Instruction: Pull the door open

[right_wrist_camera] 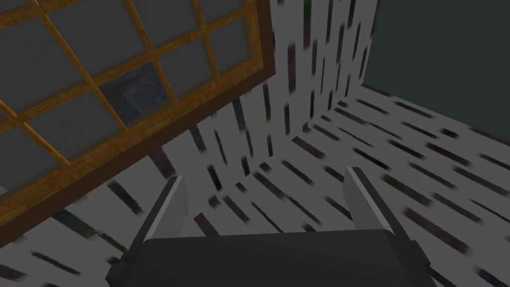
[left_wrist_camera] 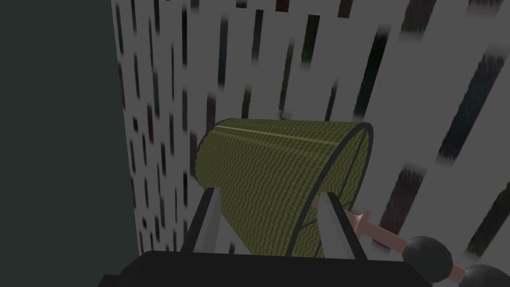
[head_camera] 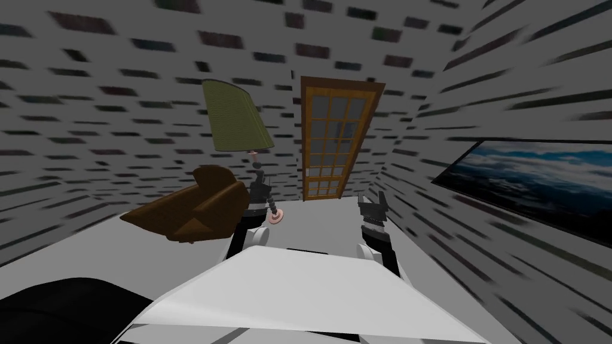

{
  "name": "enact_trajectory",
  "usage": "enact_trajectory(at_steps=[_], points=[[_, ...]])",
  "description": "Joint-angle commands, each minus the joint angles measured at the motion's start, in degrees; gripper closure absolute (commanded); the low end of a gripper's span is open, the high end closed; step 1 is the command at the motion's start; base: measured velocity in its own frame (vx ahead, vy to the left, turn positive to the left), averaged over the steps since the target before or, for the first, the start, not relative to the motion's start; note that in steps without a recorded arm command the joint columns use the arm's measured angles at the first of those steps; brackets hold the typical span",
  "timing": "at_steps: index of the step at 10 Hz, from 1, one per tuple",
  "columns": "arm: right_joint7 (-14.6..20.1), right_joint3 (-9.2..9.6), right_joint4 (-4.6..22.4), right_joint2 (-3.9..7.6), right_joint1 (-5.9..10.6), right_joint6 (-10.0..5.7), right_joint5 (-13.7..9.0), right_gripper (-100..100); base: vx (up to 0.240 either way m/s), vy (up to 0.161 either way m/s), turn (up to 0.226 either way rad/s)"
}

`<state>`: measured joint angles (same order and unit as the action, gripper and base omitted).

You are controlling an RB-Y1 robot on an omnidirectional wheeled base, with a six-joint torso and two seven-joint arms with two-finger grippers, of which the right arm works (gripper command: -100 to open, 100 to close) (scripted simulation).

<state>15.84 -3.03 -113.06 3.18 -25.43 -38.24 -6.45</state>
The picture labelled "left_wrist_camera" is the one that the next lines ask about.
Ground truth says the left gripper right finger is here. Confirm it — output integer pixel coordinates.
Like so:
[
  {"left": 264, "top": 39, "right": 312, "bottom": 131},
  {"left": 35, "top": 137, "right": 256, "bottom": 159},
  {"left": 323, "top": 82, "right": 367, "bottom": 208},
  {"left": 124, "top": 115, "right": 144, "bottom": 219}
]
[{"left": 317, "top": 191, "right": 369, "bottom": 261}]

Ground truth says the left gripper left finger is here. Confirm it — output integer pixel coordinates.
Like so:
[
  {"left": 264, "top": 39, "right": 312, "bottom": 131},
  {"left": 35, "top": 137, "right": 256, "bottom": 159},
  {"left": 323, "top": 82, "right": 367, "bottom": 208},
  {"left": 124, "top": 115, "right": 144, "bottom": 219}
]
[{"left": 180, "top": 186, "right": 221, "bottom": 254}]

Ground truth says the olive green shade table lamp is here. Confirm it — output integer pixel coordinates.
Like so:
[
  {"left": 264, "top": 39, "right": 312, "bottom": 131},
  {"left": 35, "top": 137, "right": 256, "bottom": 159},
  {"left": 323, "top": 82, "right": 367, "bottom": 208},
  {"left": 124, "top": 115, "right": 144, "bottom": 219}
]
[{"left": 195, "top": 118, "right": 510, "bottom": 287}]

